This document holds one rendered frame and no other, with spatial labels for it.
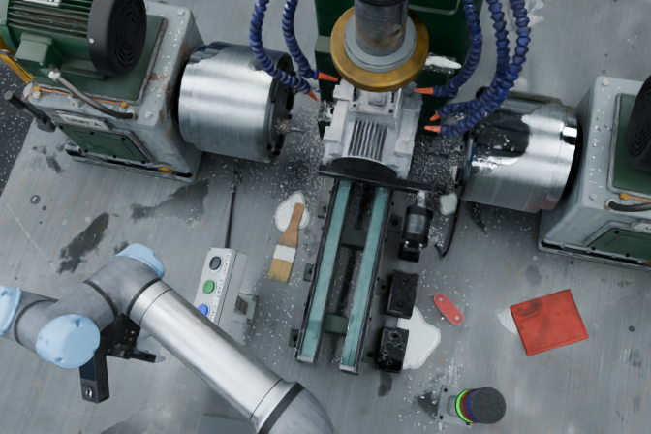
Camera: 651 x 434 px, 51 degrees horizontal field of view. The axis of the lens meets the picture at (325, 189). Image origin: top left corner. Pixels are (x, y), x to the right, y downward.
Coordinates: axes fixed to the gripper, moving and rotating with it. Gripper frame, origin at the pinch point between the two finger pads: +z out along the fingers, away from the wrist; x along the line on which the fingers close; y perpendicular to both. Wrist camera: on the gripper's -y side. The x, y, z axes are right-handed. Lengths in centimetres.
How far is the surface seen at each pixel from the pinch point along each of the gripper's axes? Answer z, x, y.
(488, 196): 34, -45, 47
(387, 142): 22, -27, 54
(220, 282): 8.2, -2.5, 17.6
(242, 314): 32.1, 10.5, 14.8
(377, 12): -16, -44, 58
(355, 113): 14, -22, 57
